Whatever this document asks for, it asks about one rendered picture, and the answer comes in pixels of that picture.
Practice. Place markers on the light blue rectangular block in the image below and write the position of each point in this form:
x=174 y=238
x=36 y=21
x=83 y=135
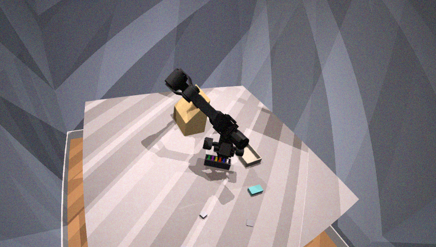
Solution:
x=255 y=190

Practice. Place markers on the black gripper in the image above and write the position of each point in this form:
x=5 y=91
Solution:
x=208 y=143

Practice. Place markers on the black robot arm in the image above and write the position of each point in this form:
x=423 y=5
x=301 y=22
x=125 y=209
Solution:
x=224 y=124

